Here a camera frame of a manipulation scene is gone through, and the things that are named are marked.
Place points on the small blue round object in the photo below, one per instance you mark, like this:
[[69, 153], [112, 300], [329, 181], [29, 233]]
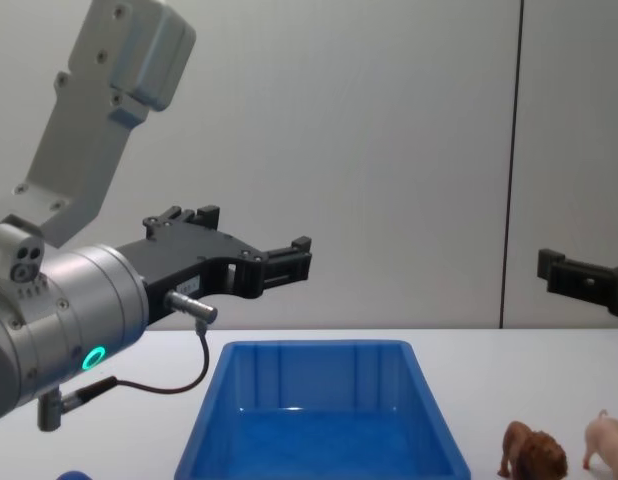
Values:
[[74, 470]]

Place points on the blue plastic bin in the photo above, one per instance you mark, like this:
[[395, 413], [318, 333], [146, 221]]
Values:
[[319, 430]]

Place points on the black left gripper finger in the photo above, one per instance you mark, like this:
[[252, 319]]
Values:
[[181, 220], [286, 270]]

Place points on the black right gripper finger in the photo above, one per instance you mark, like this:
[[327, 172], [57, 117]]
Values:
[[574, 280]]

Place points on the brown toy lion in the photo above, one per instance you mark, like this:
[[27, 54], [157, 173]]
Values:
[[531, 452]]

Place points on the pink toy pig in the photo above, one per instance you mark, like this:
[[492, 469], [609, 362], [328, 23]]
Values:
[[609, 442]]

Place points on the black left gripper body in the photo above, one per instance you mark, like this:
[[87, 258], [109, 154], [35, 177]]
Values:
[[189, 260]]

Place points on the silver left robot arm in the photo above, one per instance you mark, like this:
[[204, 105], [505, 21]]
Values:
[[79, 300]]

